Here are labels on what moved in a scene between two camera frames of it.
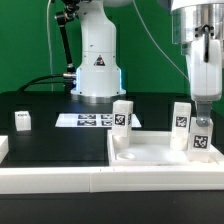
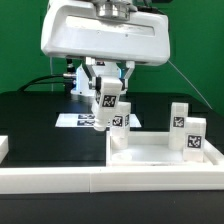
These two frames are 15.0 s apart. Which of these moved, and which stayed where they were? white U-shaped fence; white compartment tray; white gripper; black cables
Moved: white gripper
Stayed: white U-shaped fence; black cables; white compartment tray
